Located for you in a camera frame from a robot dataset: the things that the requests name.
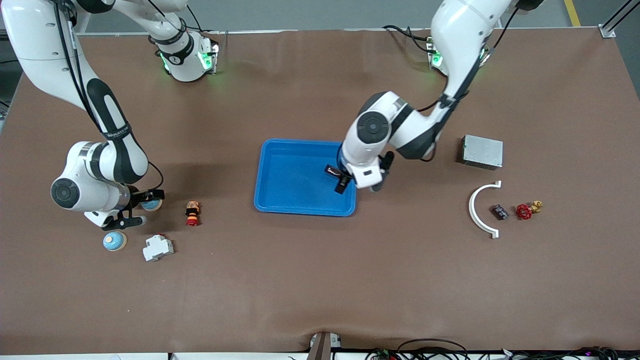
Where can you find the small dark terminal block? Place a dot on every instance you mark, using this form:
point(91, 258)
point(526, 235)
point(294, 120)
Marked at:
point(499, 212)

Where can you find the orange red push button switch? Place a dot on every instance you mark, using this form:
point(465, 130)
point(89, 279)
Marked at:
point(192, 213)

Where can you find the blue dome knob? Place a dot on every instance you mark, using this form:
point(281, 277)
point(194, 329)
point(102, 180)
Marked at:
point(114, 241)

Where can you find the blue bell wooden base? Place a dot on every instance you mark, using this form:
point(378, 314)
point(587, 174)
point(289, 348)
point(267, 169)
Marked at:
point(151, 205)

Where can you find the blue plastic tray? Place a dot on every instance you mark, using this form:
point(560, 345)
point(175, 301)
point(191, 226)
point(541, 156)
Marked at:
point(290, 180)

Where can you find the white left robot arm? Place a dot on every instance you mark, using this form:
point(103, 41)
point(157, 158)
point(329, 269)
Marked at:
point(460, 30)

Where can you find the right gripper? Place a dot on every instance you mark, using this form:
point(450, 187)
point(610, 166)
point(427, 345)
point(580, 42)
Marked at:
point(137, 196)

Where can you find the white curved plastic bracket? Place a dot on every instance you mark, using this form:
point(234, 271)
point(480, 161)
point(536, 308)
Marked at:
point(472, 207)

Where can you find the aluminium profile mount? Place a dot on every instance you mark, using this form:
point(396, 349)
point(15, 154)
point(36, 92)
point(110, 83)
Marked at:
point(322, 347)

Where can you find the grey metal box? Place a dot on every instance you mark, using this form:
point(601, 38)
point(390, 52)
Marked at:
point(482, 151)

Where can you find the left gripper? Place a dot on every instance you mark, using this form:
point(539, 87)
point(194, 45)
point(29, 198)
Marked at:
point(342, 179)

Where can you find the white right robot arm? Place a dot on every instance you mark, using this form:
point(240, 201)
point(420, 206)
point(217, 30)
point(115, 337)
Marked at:
point(45, 45)

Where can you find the aluminium frame post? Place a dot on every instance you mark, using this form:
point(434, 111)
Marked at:
point(607, 31)

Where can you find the table cover sheet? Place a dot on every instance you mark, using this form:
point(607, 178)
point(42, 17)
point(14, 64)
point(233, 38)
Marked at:
point(320, 280)

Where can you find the white circuit breaker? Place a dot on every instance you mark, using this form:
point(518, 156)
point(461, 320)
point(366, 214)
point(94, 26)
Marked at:
point(158, 248)

